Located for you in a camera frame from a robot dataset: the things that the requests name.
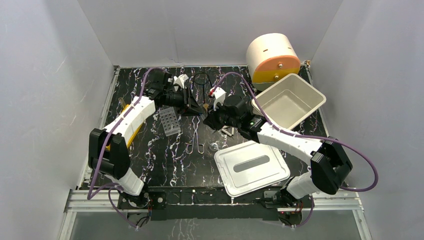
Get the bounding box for aluminium frame rail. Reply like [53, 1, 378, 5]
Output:
[64, 187, 363, 213]

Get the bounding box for white bin lid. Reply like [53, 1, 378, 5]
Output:
[214, 141, 291, 198]

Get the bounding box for black wire tripod ring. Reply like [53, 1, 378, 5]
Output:
[191, 73, 213, 97]

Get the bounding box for white paper packet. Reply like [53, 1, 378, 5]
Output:
[220, 125, 234, 137]

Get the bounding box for white plastic bin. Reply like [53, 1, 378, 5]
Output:
[251, 73, 327, 130]

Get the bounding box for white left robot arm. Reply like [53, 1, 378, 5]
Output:
[88, 67, 202, 208]

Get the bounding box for cream cylindrical drawer cabinet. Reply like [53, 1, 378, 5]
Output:
[246, 33, 301, 91]

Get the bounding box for yellow test tube rack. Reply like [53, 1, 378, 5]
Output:
[113, 103, 145, 148]

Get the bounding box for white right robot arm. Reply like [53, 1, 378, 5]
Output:
[203, 93, 353, 207]

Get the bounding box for clear plastic tube rack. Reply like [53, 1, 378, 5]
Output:
[159, 107, 181, 137]

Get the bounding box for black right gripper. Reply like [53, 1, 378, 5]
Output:
[203, 100, 240, 131]

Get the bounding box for small glass beaker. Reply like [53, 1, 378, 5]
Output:
[208, 141, 220, 152]

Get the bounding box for metal crucible tongs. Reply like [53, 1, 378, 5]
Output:
[185, 116, 205, 155]

